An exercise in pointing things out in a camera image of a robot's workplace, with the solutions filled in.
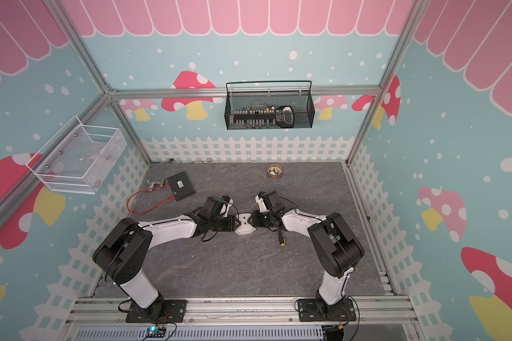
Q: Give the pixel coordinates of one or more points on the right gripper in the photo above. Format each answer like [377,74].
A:
[255,222]

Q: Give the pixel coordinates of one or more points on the black yellow screwdriver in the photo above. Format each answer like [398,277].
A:
[281,238]

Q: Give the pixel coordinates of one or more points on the white wire mesh basket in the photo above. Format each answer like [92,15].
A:
[78,158]

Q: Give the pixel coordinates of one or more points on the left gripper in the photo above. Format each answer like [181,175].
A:
[230,225]

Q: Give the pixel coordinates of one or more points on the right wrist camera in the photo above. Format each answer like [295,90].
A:
[261,200]

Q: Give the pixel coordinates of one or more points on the black socket bit set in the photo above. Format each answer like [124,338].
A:
[253,119]

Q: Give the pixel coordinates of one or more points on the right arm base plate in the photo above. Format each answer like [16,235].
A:
[316,310]

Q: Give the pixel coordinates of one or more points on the white square alarm clock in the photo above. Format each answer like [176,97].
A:
[245,228]

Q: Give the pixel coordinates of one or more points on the small green circuit board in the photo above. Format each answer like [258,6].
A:
[155,332]

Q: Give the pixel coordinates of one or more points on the metal clamp bracket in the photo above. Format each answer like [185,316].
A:
[152,184]

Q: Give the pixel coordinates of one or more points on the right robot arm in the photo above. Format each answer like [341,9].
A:
[338,249]

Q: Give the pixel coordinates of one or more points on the brown tape roll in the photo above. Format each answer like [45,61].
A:
[274,171]

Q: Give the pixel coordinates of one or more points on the black box device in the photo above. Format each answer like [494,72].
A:
[180,186]

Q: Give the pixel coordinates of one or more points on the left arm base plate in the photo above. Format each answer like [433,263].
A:
[161,311]

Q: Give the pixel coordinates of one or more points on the black wire mesh basket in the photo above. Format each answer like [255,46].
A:
[292,97]

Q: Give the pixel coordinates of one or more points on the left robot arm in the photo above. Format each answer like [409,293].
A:
[122,253]

